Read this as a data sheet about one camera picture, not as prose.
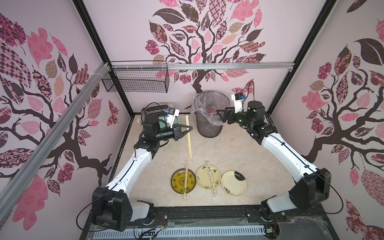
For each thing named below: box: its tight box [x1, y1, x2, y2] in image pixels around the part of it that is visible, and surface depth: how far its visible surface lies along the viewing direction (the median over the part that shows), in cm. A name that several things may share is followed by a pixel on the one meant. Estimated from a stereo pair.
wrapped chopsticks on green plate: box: [183, 161, 189, 200], surface depth 85 cm
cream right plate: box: [221, 170, 248, 197], surface depth 85 cm
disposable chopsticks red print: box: [185, 115, 192, 159], surface depth 71 cm
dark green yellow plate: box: [170, 168, 197, 195], surface depth 87 cm
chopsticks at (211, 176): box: [206, 160, 218, 195], surface depth 85 cm
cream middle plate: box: [196, 164, 222, 190], surface depth 87 cm
